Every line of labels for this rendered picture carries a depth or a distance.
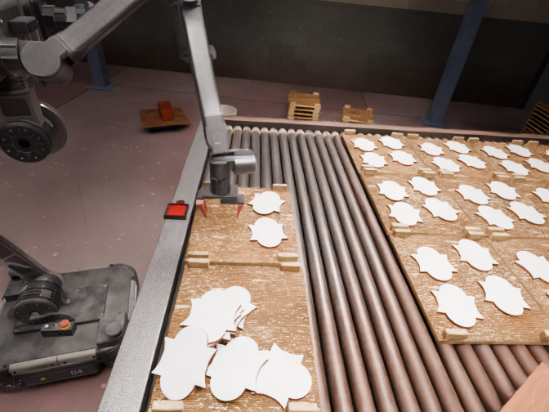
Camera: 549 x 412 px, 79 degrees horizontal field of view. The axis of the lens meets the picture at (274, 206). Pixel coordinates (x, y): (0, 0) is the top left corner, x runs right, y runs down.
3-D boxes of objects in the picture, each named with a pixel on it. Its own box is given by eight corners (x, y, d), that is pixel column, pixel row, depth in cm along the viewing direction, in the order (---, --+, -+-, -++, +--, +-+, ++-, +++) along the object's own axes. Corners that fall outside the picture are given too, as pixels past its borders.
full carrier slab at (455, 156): (434, 178, 155) (437, 170, 152) (403, 140, 188) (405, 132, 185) (505, 181, 158) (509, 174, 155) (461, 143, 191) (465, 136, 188)
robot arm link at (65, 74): (20, 47, 80) (9, 40, 75) (68, 49, 83) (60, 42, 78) (26, 87, 82) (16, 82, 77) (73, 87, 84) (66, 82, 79)
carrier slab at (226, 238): (184, 265, 100) (184, 261, 99) (201, 189, 133) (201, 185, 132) (300, 266, 103) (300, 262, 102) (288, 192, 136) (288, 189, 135)
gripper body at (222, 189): (204, 189, 101) (203, 167, 97) (238, 189, 102) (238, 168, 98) (202, 201, 96) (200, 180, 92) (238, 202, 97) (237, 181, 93)
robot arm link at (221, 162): (207, 151, 93) (209, 161, 88) (231, 150, 95) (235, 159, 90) (208, 172, 97) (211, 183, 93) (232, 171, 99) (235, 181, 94)
